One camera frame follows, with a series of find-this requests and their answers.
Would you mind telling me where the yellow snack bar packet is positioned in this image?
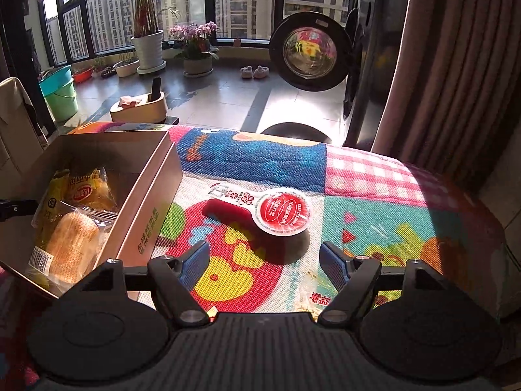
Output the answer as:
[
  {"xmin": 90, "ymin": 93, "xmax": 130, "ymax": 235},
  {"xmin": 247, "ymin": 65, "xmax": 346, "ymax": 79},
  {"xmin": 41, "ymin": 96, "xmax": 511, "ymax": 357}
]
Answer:
[{"xmin": 32, "ymin": 169, "xmax": 70, "ymax": 235}]

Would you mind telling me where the barcode bread loaf packet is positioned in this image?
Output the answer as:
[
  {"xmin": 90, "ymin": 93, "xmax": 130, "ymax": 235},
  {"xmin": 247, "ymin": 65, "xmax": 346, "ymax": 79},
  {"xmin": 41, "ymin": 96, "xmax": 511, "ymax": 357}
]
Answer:
[{"xmin": 25, "ymin": 203, "xmax": 118, "ymax": 296}]

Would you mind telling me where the round bun red logo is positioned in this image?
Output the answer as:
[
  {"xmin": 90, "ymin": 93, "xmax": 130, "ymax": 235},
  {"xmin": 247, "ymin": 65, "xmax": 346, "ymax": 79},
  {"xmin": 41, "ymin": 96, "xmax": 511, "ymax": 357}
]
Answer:
[{"xmin": 64, "ymin": 167, "xmax": 117, "ymax": 211}]

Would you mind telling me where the red lid jelly cup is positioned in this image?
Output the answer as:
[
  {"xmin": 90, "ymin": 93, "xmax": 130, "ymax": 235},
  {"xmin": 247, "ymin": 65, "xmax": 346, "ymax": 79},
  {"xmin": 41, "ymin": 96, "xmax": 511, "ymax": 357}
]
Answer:
[{"xmin": 252, "ymin": 188, "xmax": 311, "ymax": 238}]

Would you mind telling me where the beige chair with cloth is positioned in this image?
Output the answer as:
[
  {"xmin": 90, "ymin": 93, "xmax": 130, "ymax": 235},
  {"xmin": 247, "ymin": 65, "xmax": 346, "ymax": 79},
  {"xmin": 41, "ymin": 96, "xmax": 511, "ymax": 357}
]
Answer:
[{"xmin": 0, "ymin": 77, "xmax": 48, "ymax": 199}]

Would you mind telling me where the colourful cartoon play mat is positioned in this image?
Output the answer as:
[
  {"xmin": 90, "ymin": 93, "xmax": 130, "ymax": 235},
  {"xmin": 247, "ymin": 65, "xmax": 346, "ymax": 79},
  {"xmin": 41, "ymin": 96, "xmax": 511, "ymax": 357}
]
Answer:
[{"xmin": 66, "ymin": 121, "xmax": 510, "ymax": 322}]

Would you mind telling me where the green plastic bucket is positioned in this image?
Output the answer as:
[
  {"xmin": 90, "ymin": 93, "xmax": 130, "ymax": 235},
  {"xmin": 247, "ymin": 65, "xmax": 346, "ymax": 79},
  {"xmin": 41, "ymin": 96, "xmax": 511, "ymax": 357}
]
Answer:
[{"xmin": 44, "ymin": 80, "xmax": 78, "ymax": 122}]

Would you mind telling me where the teal plastic bucket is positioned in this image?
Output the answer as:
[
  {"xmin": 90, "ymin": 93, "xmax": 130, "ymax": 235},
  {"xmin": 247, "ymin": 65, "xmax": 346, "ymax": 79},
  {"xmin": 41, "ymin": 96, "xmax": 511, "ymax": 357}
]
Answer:
[{"xmin": 40, "ymin": 65, "xmax": 72, "ymax": 96}]

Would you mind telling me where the red plastic basin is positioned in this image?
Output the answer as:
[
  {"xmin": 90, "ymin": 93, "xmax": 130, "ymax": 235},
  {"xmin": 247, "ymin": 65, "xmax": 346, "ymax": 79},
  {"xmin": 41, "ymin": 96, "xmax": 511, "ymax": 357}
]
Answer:
[{"xmin": 72, "ymin": 66, "xmax": 93, "ymax": 84}]

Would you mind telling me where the low white planter bowl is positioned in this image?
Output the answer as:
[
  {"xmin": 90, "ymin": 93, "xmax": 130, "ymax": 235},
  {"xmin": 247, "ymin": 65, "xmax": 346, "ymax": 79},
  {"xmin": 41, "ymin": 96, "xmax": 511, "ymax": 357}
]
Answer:
[{"xmin": 113, "ymin": 57, "xmax": 139, "ymax": 78}]

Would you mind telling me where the brown curtain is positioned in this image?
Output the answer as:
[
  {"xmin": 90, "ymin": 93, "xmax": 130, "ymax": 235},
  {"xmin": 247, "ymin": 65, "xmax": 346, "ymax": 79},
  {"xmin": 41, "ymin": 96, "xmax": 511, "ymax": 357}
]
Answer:
[{"xmin": 372, "ymin": 0, "xmax": 520, "ymax": 192}]

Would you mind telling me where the pair of white slippers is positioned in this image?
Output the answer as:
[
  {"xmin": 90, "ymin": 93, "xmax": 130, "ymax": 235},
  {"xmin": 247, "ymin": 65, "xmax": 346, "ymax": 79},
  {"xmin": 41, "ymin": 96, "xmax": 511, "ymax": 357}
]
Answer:
[{"xmin": 240, "ymin": 65, "xmax": 270, "ymax": 80}]

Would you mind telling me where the pink flower pot plant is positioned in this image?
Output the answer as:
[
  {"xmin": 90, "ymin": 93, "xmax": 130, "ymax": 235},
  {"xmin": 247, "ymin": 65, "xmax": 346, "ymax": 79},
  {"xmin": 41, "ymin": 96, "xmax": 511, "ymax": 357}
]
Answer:
[{"xmin": 170, "ymin": 21, "xmax": 218, "ymax": 79}]

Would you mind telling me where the round washing machine door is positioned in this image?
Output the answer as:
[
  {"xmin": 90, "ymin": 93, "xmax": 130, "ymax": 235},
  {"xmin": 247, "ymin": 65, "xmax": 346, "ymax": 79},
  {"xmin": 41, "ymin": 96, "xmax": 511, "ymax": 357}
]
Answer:
[{"xmin": 269, "ymin": 11, "xmax": 353, "ymax": 92}]

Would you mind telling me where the tall plant white pot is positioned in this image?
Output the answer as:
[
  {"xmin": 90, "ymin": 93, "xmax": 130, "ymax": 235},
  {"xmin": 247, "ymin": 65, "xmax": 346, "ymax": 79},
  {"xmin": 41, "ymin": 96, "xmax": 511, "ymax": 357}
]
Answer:
[{"xmin": 132, "ymin": 0, "xmax": 166, "ymax": 75}]

